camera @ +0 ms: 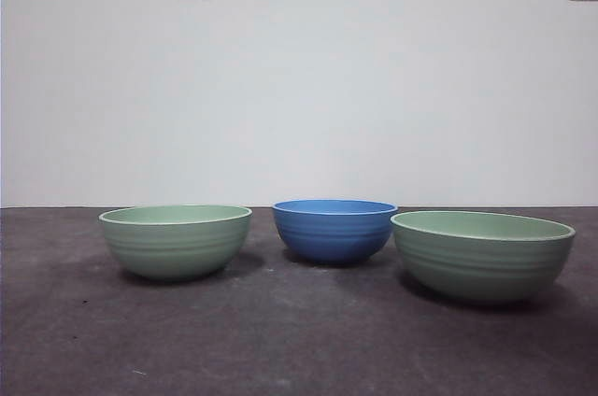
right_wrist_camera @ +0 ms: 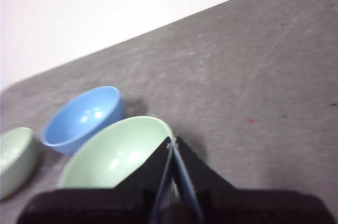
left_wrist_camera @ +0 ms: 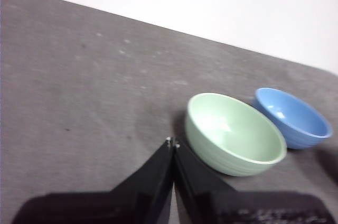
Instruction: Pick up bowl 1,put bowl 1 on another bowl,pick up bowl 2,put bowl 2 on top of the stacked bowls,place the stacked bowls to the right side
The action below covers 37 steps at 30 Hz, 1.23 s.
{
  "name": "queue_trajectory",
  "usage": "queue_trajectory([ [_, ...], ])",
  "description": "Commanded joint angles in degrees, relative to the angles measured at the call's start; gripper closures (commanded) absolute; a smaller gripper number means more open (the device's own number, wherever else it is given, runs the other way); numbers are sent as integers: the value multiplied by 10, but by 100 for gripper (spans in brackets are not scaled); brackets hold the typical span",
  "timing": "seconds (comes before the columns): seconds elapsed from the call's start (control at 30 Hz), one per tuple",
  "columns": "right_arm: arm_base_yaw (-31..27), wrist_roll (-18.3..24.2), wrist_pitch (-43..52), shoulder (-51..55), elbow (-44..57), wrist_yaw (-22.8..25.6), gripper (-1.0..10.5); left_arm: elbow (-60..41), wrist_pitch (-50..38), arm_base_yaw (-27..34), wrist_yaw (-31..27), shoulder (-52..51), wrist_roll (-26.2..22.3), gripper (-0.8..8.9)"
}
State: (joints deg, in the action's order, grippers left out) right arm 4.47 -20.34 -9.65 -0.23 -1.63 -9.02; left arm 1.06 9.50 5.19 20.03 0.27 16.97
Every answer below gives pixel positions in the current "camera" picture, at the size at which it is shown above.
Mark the green ribbed bowl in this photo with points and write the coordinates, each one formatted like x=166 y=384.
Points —
x=175 y=251
x=476 y=270

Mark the blue ribbed bowl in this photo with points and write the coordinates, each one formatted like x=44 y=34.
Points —
x=327 y=239

